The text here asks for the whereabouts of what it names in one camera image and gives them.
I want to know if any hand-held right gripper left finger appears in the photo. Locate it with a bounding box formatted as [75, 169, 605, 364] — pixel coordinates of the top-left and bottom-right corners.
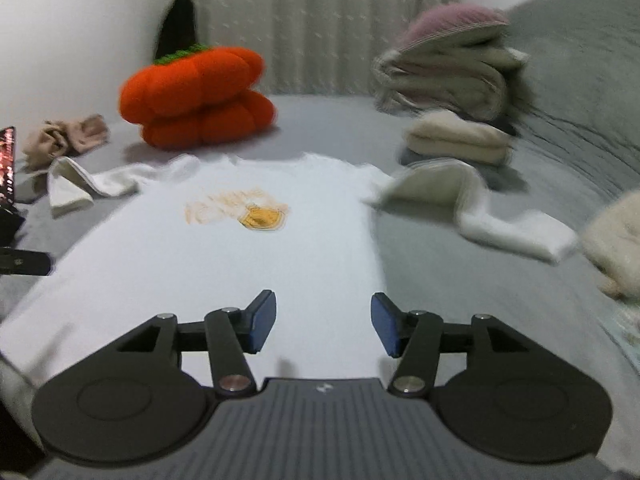
[116, 289, 277, 395]

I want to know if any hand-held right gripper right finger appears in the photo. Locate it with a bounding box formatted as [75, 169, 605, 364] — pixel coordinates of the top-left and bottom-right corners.
[370, 292, 531, 396]

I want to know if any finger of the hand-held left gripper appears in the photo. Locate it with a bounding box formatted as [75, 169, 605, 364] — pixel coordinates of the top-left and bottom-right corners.
[0, 205, 26, 248]
[0, 247, 52, 277]

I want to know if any white long-sleeve shirt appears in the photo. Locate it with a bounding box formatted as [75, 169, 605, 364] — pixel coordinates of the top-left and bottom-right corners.
[0, 152, 578, 396]

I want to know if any grey bed sheet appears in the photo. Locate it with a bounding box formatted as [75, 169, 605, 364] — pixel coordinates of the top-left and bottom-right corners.
[0, 92, 640, 461]

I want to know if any pink beige cloth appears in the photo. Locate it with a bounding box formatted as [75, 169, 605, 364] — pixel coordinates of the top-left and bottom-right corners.
[22, 114, 111, 172]

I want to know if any folded grey garment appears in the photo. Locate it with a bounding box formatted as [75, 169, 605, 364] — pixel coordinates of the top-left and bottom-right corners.
[397, 147, 521, 187]

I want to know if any folded cream garment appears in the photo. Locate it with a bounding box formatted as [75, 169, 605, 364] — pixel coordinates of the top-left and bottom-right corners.
[404, 110, 516, 166]

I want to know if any orange pumpkin plush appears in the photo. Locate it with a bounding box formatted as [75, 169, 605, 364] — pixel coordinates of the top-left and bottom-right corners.
[118, 45, 278, 150]

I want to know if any pale printed packet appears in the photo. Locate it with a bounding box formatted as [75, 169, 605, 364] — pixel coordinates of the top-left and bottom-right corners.
[597, 305, 640, 368]

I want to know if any white fluffy garment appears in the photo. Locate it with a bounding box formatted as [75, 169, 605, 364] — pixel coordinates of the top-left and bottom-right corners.
[580, 192, 640, 306]

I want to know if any folded grey pink quilt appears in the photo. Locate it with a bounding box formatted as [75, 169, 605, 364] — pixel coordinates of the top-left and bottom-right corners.
[371, 35, 531, 123]

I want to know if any black eggplant plush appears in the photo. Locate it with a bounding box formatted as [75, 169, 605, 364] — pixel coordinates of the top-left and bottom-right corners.
[155, 0, 202, 59]

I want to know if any grey dotted curtain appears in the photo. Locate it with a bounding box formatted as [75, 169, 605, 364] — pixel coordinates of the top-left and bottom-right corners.
[185, 0, 461, 98]

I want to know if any grey quilted blanket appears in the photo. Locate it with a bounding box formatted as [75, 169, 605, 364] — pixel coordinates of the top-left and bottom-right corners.
[492, 0, 640, 201]

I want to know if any purple pillow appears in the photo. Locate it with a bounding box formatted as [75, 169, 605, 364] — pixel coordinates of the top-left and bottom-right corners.
[395, 2, 511, 53]

